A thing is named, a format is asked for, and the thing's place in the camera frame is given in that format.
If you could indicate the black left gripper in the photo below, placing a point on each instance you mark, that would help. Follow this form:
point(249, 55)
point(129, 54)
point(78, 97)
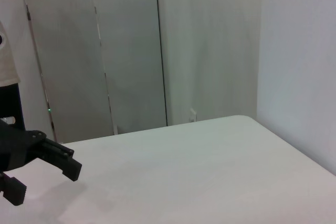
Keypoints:
point(18, 148)

